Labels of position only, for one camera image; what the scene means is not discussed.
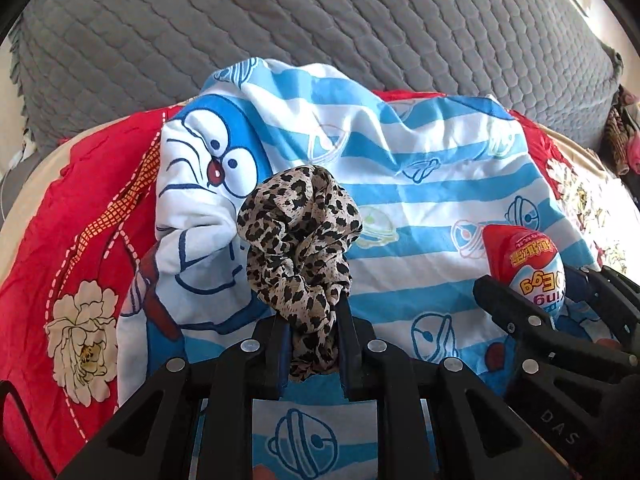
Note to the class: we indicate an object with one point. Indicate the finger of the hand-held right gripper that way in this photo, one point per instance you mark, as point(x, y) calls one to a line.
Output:
point(607, 285)
point(500, 300)

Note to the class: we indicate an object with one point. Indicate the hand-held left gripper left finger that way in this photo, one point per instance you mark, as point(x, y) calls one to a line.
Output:
point(280, 357)

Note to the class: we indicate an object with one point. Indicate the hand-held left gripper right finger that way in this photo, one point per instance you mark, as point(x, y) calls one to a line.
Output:
point(346, 360)

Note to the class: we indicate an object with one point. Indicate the red white toy egg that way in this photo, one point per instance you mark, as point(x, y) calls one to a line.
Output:
point(520, 260)

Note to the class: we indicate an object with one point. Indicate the leopard print scrunchie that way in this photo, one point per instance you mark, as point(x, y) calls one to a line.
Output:
point(295, 240)

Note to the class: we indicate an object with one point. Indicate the dark floral cloth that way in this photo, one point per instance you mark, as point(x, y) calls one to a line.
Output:
point(622, 135)

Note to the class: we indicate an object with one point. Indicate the blue striped cartoon cloth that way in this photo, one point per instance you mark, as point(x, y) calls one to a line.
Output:
point(400, 185)

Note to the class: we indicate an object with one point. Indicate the red floral blanket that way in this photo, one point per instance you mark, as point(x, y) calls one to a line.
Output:
point(75, 210)

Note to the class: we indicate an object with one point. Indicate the grey round seat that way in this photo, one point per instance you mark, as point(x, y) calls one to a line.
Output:
point(20, 185)

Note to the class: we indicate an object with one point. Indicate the grey quilted cover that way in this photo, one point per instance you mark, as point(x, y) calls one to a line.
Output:
point(300, 20)

